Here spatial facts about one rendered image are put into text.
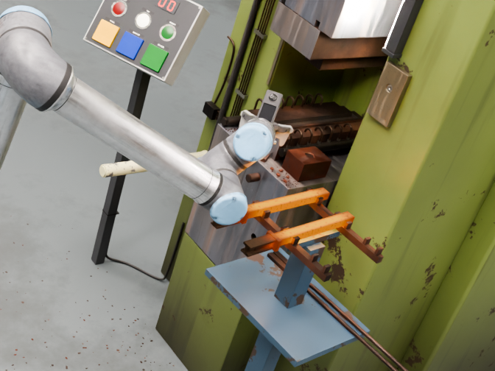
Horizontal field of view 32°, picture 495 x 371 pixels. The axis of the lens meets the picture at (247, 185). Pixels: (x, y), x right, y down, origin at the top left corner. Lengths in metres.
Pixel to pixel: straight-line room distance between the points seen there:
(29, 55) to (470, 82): 1.20
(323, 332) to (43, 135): 2.26
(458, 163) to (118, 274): 1.53
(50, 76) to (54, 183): 2.21
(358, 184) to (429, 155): 0.28
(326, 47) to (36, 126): 2.12
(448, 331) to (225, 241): 0.86
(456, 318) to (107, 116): 1.66
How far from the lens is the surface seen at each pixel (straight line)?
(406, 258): 2.77
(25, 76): 1.79
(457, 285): 3.05
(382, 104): 2.54
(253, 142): 2.09
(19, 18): 1.91
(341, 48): 2.64
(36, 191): 3.90
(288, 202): 2.38
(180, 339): 3.21
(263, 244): 2.17
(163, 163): 1.92
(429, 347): 3.20
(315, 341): 2.39
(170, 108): 4.83
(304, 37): 2.58
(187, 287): 3.10
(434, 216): 2.73
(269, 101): 2.30
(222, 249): 2.89
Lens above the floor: 2.20
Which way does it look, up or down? 30 degrees down
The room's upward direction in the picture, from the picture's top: 19 degrees clockwise
